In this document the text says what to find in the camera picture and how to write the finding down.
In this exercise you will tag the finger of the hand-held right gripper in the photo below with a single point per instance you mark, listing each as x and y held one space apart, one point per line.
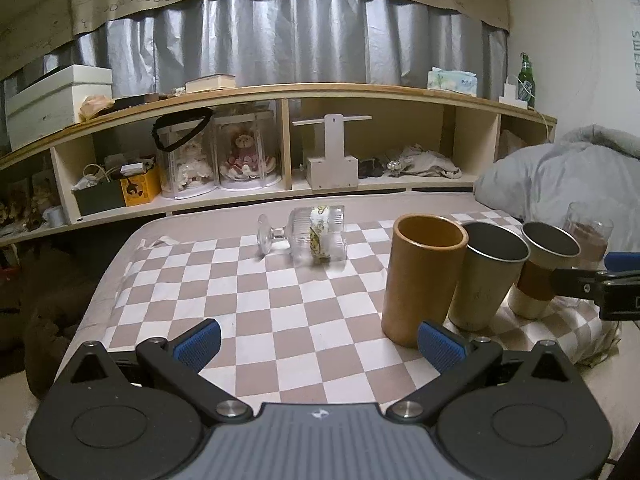
577 285
622 262

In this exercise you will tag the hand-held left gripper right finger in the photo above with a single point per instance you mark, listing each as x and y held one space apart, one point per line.
440 346

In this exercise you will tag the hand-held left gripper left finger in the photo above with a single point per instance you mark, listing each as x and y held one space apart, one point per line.
201 344

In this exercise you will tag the clear ribbed glass goblet cup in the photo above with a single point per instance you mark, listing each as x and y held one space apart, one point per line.
312 234

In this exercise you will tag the steel cup with brown sleeve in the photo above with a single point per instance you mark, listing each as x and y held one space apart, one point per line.
537 265

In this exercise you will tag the tall orange wooden cup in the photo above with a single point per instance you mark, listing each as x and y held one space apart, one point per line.
422 285

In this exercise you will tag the plain steel cup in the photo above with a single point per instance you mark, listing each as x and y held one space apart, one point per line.
482 285

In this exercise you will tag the clear glass with brown band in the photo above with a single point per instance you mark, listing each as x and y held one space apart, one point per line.
592 237

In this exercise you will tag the beige checkered blanket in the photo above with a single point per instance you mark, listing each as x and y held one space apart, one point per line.
280 310

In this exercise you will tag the grey duvet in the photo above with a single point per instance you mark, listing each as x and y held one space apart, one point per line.
555 180

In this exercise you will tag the brown plush toy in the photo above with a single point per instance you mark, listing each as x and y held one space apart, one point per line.
55 320

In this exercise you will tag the yellow printed box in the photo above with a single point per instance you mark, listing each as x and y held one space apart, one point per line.
140 189

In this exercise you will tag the clear case with white doll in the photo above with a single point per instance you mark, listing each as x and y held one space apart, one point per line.
190 170

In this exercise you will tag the dark green box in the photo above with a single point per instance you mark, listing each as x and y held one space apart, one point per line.
97 200

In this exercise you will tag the crumpled grey cloth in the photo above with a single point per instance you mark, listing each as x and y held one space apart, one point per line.
425 162

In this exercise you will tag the small dark object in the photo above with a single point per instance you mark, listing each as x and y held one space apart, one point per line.
371 167

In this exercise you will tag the clear case with pink doll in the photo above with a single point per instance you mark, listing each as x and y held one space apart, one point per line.
247 155

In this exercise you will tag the small white box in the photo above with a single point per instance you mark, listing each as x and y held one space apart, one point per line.
511 95

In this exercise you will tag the green glass bottle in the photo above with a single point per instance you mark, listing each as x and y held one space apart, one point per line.
526 85

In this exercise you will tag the black headband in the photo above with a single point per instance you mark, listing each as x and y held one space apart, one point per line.
159 141

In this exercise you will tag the white wooden stand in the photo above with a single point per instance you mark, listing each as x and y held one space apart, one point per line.
332 160

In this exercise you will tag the tissue pack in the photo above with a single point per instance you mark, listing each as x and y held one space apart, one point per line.
452 81

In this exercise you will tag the long wooden shelf unit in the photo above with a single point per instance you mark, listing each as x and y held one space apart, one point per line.
390 110

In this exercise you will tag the dark flat tray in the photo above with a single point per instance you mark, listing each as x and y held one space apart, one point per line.
137 101

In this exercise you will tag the crumpled pink bag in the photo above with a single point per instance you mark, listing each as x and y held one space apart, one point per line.
96 107

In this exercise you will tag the thick book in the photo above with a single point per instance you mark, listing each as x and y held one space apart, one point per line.
210 83

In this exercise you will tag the large white storage box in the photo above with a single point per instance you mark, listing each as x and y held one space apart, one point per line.
50 105

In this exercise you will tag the silver grey curtain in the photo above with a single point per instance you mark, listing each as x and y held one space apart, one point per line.
300 40

